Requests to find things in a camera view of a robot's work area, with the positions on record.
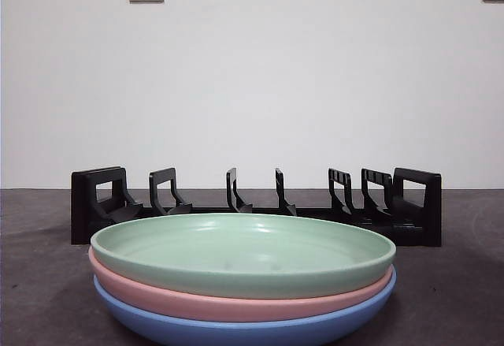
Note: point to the green plate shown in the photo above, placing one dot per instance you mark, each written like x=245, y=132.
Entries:
x=236, y=251

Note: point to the pink plate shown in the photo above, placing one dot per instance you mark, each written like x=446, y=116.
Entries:
x=236, y=308

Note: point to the blue plate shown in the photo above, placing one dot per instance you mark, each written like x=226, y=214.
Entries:
x=236, y=333

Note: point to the black plastic dish rack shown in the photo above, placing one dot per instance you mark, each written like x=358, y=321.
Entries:
x=431, y=204

